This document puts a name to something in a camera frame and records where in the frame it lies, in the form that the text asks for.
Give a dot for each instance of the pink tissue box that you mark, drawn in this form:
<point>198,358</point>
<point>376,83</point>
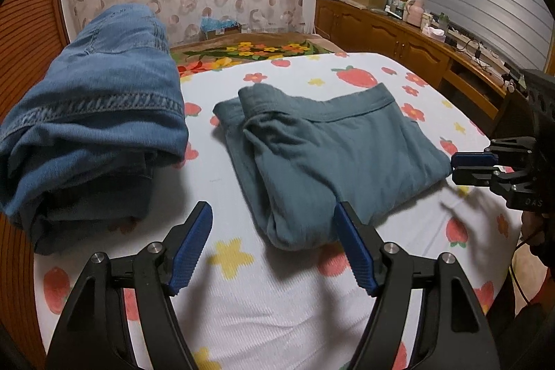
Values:
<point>434,33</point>

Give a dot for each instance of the person's right hand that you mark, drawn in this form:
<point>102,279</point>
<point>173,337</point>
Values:
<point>538,232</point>

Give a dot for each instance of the folded blue jeans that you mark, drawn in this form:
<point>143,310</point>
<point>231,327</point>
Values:
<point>79,150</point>

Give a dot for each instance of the white strawberry flower sheet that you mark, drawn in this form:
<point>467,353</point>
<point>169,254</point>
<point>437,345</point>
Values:
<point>287,298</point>

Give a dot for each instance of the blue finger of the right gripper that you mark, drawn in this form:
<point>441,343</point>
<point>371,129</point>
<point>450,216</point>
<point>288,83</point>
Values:
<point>474,159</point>
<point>472,176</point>

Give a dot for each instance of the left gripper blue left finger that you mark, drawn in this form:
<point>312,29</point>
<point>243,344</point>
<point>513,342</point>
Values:
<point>184,244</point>

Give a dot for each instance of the pink thermos jug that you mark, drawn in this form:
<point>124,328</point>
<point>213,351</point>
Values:
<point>413,11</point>

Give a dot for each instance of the wooden louvered wardrobe door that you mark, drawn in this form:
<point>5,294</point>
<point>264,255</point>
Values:
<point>33,33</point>

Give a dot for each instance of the wooden sideboard cabinet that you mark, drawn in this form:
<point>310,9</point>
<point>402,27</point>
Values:
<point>450,72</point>

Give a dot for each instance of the teal green shorts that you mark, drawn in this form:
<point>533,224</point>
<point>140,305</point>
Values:
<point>296,158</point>

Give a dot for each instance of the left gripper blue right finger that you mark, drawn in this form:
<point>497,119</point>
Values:
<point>362,246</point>

